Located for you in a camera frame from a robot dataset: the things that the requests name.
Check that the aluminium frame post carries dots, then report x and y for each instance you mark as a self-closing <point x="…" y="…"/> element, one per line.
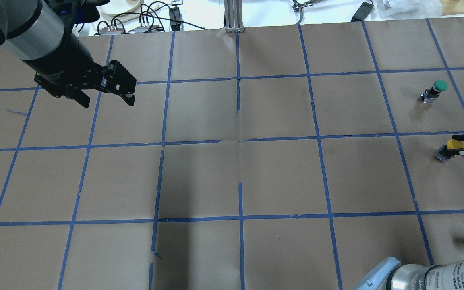
<point x="233" y="16"/>

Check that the clear plastic bag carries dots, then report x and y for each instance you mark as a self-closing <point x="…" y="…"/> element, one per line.
<point x="409" y="9"/>

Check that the cream round plate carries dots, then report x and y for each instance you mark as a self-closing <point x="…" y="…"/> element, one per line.
<point x="115" y="7"/>

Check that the wooden cutting board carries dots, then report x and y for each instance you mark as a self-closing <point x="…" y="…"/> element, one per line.
<point x="452" y="7"/>

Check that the brown paper table cover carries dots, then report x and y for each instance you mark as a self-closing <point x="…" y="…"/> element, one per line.
<point x="283" y="158"/>

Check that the black power adapter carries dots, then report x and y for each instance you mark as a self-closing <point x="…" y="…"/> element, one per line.
<point x="363" y="11"/>

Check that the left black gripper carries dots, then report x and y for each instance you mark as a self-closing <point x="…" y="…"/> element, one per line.
<point x="59" y="57"/>

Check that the green push button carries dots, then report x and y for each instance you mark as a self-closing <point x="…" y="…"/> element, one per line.
<point x="432" y="94"/>

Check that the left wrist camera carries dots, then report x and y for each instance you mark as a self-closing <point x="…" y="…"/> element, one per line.
<point x="72" y="12"/>

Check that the yellow push button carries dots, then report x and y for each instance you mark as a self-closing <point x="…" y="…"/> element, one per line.
<point x="449" y="150"/>

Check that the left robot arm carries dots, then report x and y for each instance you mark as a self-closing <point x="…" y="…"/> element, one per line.
<point x="40" y="34"/>

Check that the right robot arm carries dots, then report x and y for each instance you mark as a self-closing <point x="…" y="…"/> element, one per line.
<point x="391" y="274"/>

